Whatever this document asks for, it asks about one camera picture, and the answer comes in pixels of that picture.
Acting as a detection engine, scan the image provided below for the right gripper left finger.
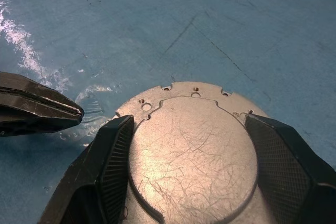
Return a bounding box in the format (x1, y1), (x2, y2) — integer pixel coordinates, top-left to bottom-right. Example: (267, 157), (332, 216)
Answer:
(38, 114), (135, 224)

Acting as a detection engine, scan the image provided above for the silver round motor lid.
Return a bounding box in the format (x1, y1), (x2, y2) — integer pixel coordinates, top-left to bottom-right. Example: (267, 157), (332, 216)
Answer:
(114, 81), (271, 224)

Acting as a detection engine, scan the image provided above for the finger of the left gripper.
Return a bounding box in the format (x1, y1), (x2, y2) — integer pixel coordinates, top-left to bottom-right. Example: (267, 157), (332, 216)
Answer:
(0, 71), (85, 113)
(0, 92), (82, 137)

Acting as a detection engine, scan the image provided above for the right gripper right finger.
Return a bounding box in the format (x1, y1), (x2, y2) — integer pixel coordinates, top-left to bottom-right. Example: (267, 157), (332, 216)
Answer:
(244, 113), (336, 224)

